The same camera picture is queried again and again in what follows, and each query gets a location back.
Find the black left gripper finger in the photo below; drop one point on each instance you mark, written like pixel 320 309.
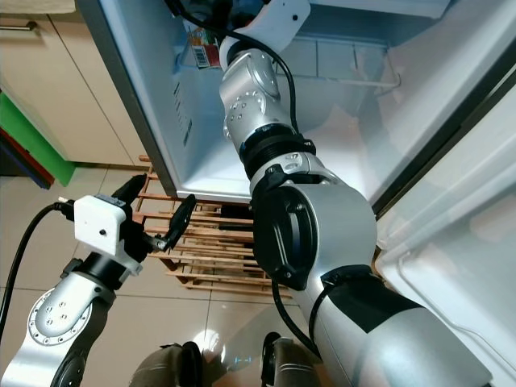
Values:
pixel 183 219
pixel 127 188

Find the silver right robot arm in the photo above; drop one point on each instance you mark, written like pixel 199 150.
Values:
pixel 330 226

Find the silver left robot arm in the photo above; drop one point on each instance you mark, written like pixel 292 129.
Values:
pixel 48 322

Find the small silver fridge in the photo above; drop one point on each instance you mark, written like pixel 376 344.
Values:
pixel 145 105

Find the fridge door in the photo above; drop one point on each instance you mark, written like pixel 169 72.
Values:
pixel 451 242

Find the wooden pallet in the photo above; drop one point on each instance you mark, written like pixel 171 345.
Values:
pixel 210 266

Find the cream kitchen cabinet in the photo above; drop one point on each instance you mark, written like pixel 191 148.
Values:
pixel 64 81

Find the grey robot left leg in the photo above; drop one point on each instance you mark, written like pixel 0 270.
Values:
pixel 161 371

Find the grey robot leg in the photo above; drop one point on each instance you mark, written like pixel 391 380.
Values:
pixel 161 371
pixel 294 367

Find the grey robot right leg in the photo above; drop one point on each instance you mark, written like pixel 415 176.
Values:
pixel 294 367

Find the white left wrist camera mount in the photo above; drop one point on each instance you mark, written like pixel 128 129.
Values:
pixel 101 224

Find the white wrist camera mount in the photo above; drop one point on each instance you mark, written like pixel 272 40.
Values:
pixel 278 20
pixel 101 224

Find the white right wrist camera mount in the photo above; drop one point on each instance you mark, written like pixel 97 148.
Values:
pixel 278 20

